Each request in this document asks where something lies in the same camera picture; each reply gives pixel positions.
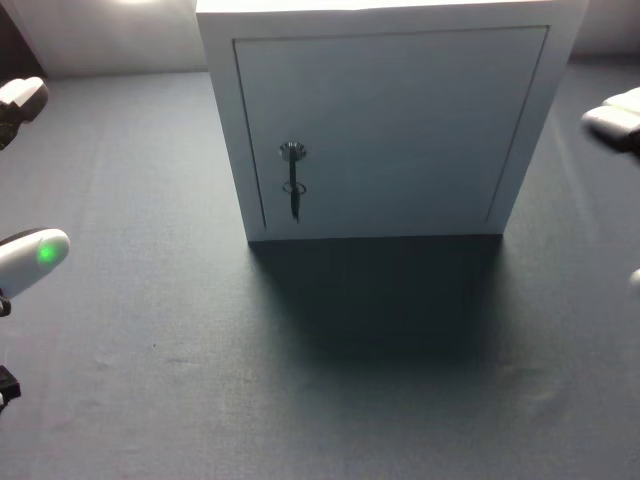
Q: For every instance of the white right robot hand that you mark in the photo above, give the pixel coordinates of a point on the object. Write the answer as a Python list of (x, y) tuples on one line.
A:
[(612, 120)]

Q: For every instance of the grey table cloth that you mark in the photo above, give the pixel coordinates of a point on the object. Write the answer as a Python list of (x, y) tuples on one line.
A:
[(150, 350)]

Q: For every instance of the white metal cabinet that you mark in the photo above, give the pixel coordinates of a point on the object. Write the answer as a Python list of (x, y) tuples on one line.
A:
[(220, 125)]

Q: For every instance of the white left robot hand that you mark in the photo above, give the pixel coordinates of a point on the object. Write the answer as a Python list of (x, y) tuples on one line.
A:
[(30, 260)]

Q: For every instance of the grey panel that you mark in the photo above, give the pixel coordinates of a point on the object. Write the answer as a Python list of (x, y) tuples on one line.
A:
[(400, 125)]

